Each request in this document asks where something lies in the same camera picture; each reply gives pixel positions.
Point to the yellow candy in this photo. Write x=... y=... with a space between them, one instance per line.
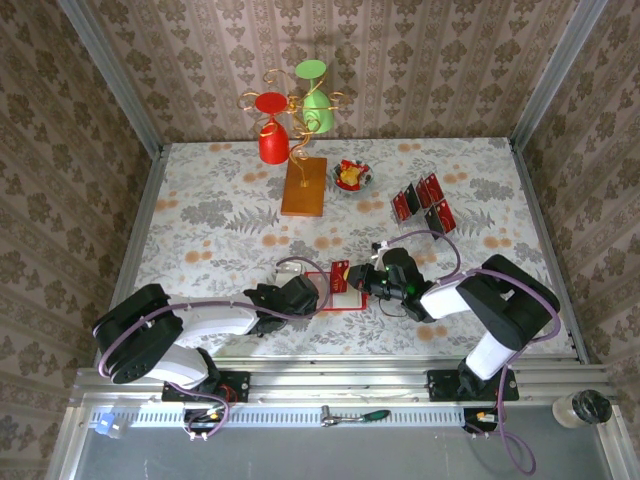
x=352 y=176

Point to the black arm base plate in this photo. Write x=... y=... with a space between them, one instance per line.
x=440 y=387
x=240 y=386

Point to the red cards group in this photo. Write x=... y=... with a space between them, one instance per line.
x=425 y=227

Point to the red candy wrapper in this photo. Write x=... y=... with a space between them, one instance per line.
x=351 y=165
x=351 y=186

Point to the blue and white connector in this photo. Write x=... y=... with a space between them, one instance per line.
x=107 y=425

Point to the black power connector bracket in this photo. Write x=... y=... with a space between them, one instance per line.
x=472 y=417
x=197 y=417

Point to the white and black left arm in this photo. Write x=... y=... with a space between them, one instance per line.
x=215 y=322

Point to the clear glass candy bowl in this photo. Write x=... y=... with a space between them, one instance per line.
x=370 y=176

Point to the red card holder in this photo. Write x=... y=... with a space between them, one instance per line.
x=348 y=301

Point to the red wine glass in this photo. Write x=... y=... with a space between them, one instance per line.
x=273 y=147

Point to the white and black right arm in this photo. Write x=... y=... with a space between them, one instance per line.
x=505 y=300

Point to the aluminium frame beam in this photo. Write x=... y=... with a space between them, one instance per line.
x=340 y=380

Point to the aluminium corner post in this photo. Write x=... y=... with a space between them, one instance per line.
x=555 y=70
x=115 y=80

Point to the green wine glass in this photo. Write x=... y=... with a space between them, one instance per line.
x=317 y=107

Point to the floral patterned tablecloth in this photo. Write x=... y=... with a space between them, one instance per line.
x=225 y=190

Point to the aluminium table side rail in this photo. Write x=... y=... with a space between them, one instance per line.
x=537 y=220
x=145 y=210

